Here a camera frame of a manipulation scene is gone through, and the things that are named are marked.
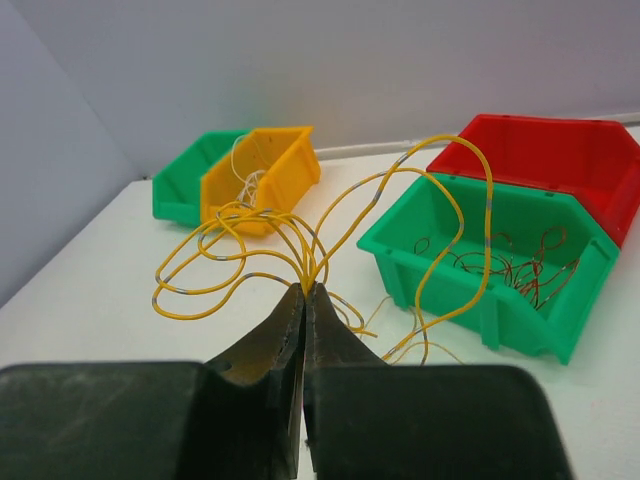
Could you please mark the yellow plastic bin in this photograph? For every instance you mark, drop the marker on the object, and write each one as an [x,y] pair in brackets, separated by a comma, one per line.
[269,168]

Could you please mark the green plastic bin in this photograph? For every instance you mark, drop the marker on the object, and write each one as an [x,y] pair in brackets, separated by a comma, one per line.
[521,267]
[176,188]

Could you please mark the red plastic bin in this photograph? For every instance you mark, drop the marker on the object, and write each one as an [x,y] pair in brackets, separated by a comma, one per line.
[595,161]

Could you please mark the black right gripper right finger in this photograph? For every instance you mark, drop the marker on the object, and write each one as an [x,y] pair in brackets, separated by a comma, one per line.
[366,419]

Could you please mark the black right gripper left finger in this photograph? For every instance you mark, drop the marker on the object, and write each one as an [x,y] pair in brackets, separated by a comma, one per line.
[236,416]

